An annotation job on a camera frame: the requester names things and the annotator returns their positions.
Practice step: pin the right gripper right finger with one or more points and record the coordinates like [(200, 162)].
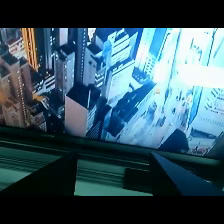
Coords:
[(173, 181)]

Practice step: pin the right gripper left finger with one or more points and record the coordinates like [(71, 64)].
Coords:
[(56, 180)]

